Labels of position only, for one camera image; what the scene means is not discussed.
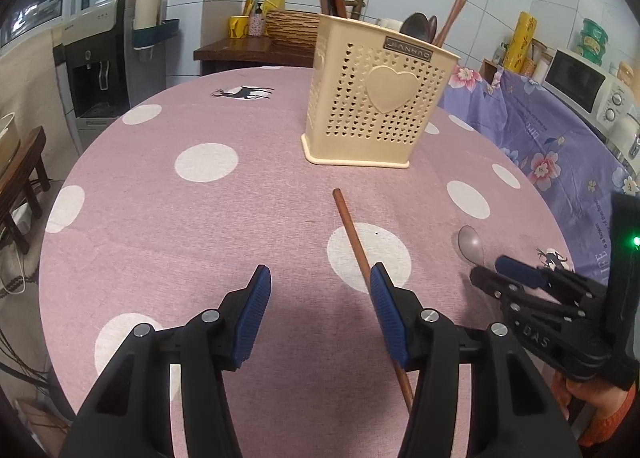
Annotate dark wooden stool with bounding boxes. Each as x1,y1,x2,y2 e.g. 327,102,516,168
0,125,51,255

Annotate grey water dispenser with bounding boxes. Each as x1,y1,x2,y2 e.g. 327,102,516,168
52,0,139,132

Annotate beige container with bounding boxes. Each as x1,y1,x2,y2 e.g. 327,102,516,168
0,112,21,179

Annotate teal wall holder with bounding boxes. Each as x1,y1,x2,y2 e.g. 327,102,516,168
131,18,181,49

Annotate thick brown wooden chopstick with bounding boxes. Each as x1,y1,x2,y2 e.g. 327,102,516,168
333,188,415,414

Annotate yellow patterned roll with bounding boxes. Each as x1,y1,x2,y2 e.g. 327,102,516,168
504,11,539,75

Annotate person's right hand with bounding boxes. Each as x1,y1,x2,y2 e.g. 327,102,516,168
552,370,640,445

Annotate purple floral cloth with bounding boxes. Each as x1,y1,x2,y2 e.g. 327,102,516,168
439,64,637,289

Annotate stacked green containers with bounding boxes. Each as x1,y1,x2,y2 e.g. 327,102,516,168
579,17,609,66

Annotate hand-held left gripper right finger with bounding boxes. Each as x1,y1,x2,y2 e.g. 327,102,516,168
369,262,583,458

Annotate dotted pump bottle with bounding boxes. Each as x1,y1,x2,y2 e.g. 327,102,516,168
248,2,267,38

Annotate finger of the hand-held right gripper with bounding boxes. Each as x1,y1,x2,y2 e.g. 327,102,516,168
469,265,527,301
494,256,607,299

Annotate white microwave oven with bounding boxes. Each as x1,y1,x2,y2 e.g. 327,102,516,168
542,48,634,127

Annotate small steel spoon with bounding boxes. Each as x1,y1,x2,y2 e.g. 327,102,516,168
457,225,486,267

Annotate beige perforated utensil holder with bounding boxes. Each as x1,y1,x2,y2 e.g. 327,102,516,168
301,14,461,170

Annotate dark wooden spoon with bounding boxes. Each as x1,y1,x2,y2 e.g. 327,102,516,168
401,12,440,45

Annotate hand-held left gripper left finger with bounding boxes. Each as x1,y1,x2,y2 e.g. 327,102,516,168
59,264,273,458

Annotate dark wooden side table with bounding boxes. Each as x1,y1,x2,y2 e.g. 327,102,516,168
193,36,316,77

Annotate wicker basket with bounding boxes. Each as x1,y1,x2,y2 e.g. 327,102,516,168
264,8,321,41

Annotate white cable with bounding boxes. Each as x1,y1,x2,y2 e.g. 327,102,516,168
0,232,29,295

